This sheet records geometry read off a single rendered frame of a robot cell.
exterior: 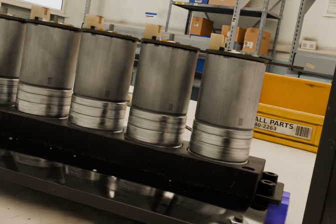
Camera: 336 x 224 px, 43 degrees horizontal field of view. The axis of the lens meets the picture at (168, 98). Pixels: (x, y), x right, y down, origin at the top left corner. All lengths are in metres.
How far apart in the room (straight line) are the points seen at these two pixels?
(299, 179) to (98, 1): 6.20
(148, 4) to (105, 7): 0.80
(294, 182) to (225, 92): 0.11
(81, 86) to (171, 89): 0.04
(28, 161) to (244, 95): 0.08
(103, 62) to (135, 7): 5.83
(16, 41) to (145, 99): 0.07
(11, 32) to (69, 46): 0.03
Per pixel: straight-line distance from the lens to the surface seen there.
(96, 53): 0.18
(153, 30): 0.18
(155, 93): 0.17
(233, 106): 0.16
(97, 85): 0.18
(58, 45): 0.19
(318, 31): 4.74
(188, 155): 0.16
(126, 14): 6.09
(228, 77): 0.16
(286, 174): 0.27
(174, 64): 0.17
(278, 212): 0.17
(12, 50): 0.21
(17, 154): 0.17
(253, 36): 4.50
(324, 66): 2.46
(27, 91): 0.20
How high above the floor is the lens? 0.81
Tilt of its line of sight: 5 degrees down
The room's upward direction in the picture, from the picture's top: 10 degrees clockwise
